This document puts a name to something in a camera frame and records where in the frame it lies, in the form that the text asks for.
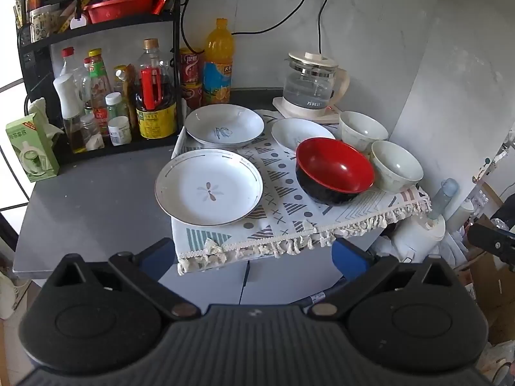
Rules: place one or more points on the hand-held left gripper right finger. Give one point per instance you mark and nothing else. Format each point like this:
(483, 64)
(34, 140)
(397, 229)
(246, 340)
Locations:
(349, 259)

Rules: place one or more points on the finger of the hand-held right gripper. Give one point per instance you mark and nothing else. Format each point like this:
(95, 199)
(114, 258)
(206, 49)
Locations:
(493, 245)

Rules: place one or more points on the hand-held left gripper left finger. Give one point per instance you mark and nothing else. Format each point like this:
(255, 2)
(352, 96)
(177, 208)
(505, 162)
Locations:
(156, 257)

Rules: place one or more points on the white plate with grey flower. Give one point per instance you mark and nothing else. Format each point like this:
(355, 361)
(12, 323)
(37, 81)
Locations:
(209, 187)

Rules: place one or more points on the red and black bowl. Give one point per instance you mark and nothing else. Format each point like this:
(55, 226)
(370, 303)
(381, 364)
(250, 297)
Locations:
(334, 169)

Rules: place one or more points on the white ceramic bowl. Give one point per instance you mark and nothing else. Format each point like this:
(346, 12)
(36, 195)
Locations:
(396, 167)
(362, 128)

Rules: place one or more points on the small plain white plate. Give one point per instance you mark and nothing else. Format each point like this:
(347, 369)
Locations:
(293, 130)

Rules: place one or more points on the white plate with blue print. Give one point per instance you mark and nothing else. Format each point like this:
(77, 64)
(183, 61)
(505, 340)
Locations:
(223, 122)

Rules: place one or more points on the brown cardboard box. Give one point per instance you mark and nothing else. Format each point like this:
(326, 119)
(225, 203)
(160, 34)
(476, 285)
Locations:
(489, 281)

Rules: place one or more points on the translucent blue bottle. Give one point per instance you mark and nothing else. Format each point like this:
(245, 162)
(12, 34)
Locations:
(444, 197)

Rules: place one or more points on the patterned fringed table cloth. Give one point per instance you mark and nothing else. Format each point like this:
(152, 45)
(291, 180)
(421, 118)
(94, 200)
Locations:
(281, 209)

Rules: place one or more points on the small white pill bottle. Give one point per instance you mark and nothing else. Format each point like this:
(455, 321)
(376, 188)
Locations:
(120, 130)

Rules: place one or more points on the small clear glass jar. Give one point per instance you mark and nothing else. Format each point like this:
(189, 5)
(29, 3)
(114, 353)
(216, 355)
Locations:
(89, 126)

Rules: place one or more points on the cream kettle base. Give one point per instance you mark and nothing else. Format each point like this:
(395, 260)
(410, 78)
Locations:
(305, 113)

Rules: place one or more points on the green cardboard box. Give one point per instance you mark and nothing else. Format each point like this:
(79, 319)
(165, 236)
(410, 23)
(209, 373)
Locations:
(32, 148)

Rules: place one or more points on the red drink can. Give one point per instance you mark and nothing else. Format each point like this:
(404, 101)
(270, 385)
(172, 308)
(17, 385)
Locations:
(192, 95)
(191, 66)

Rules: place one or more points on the yellowish squeeze bottle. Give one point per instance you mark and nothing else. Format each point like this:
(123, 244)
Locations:
(122, 84)

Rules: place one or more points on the white oil spray bottle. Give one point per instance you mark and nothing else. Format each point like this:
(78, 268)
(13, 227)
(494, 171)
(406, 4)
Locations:
(69, 100)

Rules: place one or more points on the glass electric kettle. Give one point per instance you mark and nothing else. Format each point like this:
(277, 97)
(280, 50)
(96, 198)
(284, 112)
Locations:
(309, 84)

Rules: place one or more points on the white crumpled cloth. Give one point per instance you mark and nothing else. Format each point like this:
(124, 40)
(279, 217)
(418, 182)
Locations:
(40, 108)

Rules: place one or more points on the orange juice bottle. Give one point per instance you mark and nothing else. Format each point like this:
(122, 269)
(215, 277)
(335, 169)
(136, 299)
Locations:
(217, 68)

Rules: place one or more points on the clear bottle with red cap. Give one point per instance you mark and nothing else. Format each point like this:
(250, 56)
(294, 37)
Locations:
(68, 62)

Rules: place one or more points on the black metal shelf rack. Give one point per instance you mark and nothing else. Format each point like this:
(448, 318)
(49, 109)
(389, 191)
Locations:
(120, 32)

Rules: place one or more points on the white hanging adapter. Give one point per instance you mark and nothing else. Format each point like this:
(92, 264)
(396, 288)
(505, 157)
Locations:
(78, 21)

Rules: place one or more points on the red plastic basket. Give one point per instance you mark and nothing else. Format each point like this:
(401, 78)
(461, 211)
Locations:
(120, 8)

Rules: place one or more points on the patterned ceramic cup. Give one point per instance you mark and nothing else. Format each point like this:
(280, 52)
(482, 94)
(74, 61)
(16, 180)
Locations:
(43, 24)

